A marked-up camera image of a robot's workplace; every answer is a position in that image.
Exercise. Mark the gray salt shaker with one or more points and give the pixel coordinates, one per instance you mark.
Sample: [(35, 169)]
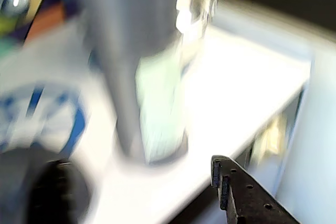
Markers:
[(126, 37)]

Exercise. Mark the blue burner print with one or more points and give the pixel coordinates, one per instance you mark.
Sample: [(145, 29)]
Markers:
[(78, 119)]

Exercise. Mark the colorful mosaic backsplash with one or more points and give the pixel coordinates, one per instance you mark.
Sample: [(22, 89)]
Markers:
[(50, 24)]

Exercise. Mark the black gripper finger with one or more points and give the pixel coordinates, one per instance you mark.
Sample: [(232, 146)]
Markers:
[(60, 195), (244, 197)]

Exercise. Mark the blue wooden toy kitchen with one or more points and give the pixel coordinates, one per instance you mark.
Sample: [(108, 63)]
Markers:
[(236, 77)]

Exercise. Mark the steel pot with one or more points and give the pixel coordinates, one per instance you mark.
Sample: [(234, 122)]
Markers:
[(183, 16)]

